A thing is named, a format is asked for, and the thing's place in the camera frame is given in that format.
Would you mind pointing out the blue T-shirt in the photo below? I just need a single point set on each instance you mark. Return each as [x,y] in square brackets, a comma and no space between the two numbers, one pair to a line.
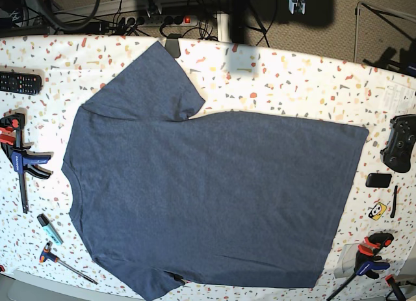
[161,196]

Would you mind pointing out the white power strip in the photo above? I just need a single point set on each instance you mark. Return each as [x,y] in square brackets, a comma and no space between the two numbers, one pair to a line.
[156,21]

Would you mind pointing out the small black case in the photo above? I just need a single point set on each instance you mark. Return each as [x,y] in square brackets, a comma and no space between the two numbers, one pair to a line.
[378,180]

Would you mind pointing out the teal highlighter marker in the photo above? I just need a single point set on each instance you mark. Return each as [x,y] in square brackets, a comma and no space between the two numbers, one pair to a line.
[49,229]

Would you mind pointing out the yellow cartoon sticker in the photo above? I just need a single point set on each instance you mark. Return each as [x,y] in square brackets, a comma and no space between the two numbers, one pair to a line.
[377,211]

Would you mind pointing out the clear plastic piece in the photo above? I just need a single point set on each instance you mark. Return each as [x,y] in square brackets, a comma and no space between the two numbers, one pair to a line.
[346,262]

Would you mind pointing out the black game controller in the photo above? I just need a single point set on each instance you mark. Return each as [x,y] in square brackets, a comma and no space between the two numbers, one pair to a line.
[397,154]

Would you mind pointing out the white paper sheet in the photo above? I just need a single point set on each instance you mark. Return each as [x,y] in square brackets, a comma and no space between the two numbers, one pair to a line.
[397,99]

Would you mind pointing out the black TV remote control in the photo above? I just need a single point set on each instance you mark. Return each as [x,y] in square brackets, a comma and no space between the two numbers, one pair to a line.
[21,83]

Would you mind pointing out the black pen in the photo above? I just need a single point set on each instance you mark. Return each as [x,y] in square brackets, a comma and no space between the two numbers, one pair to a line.
[394,204]

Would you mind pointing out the blue black bar clamp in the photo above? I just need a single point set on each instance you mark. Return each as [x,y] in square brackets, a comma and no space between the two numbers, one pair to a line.
[17,153]

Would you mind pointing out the blue bar clamp right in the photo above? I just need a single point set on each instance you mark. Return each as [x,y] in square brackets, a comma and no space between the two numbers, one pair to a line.
[368,259]

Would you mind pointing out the red black clamp corner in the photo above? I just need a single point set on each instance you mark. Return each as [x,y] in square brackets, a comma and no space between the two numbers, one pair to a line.
[395,289]

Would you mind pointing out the black table bracket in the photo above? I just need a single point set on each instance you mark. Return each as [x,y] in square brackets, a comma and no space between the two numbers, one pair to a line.
[172,45]

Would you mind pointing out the white table leg post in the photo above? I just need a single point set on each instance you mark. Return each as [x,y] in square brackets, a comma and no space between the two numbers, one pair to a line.
[223,27]

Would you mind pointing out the orange blue T-handle screwdriver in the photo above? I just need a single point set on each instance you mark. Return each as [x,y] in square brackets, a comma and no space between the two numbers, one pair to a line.
[48,255]

